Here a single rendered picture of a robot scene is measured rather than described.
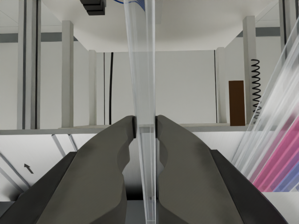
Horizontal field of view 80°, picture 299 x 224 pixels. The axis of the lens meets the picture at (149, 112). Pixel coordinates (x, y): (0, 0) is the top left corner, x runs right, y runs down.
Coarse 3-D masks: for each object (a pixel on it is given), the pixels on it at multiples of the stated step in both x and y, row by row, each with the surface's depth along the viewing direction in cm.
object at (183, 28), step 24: (48, 0) 53; (72, 0) 53; (120, 0) 54; (168, 0) 54; (192, 0) 54; (216, 0) 54; (240, 0) 55; (264, 0) 55; (96, 24) 67; (120, 24) 67; (168, 24) 68; (192, 24) 68; (216, 24) 68; (240, 24) 69; (96, 48) 89; (120, 48) 90; (168, 48) 91; (192, 48) 91; (216, 48) 92
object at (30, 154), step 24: (0, 144) 24; (24, 144) 24; (48, 144) 24; (72, 144) 24; (216, 144) 24; (0, 168) 28; (24, 168) 28; (48, 168) 28; (0, 192) 33; (264, 192) 33; (288, 192) 33; (288, 216) 40
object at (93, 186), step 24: (120, 120) 11; (96, 144) 9; (120, 144) 9; (72, 168) 8; (96, 168) 8; (120, 168) 9; (72, 192) 7; (96, 192) 7; (120, 192) 7; (48, 216) 6; (72, 216) 6; (96, 216) 6; (120, 216) 7
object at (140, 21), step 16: (128, 0) 8; (144, 0) 8; (128, 16) 8; (144, 16) 8; (128, 32) 9; (144, 32) 9; (128, 48) 9; (144, 48) 9; (144, 64) 10; (144, 80) 10; (144, 96) 11; (144, 112) 12; (144, 128) 13; (144, 144) 14; (144, 160) 15; (144, 176) 17; (144, 192) 19
